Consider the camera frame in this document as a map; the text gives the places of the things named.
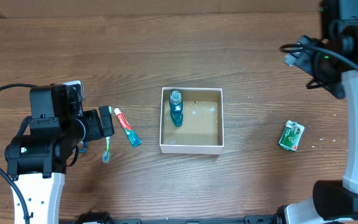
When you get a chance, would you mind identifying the red Colgate toothpaste tube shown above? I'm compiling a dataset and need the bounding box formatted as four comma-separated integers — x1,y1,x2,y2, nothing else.
114,108,142,148

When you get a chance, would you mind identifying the green toothbrush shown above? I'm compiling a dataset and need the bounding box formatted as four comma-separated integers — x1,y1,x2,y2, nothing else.
101,106,112,164

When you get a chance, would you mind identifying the blue mouthwash bottle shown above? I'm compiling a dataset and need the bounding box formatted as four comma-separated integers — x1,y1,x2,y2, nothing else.
169,90,183,127

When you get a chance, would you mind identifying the green Dettol soap packet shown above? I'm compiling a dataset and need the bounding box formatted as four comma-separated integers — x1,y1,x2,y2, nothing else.
278,120,305,151

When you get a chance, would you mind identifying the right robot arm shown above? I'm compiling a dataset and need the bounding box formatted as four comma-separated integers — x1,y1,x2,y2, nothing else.
271,0,358,223

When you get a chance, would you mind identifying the white cardboard box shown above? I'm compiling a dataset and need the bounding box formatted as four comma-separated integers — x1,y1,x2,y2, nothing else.
159,87,224,155

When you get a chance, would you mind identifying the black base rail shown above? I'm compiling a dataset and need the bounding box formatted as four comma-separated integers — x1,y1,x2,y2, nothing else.
71,211,282,224

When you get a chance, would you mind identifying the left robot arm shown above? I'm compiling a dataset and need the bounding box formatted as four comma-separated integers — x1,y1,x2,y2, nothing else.
5,81,114,223

